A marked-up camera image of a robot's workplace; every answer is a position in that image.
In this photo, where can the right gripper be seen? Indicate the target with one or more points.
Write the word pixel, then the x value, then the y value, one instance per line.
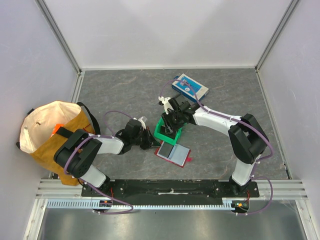
pixel 171 120

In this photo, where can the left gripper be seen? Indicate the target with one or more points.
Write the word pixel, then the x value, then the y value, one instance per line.
pixel 150 140

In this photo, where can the green plastic bin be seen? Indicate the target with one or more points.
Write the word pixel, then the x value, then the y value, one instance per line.
pixel 161 134

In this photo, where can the red card holder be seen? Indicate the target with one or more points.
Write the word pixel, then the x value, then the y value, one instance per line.
pixel 175 154

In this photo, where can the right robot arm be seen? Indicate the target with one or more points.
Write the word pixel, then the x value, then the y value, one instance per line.
pixel 248 140

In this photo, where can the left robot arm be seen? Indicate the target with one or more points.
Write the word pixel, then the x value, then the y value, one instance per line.
pixel 77 154

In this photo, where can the blue white product box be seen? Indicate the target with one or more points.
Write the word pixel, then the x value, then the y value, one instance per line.
pixel 189 88

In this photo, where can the orange item in bag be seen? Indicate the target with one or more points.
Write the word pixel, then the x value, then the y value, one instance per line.
pixel 57 129

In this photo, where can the brown paper tote bag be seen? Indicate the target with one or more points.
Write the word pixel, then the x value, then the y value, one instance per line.
pixel 37 136

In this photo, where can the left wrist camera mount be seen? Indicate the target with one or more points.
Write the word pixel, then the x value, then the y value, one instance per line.
pixel 142 120

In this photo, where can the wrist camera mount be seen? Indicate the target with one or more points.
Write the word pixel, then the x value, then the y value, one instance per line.
pixel 164 101
pixel 142 120

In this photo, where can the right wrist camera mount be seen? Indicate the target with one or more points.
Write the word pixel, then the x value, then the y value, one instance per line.
pixel 164 101

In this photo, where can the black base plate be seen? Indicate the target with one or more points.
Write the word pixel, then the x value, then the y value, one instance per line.
pixel 198 187

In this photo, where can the grey slotted cable duct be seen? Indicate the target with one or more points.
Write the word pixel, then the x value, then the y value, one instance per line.
pixel 99 204

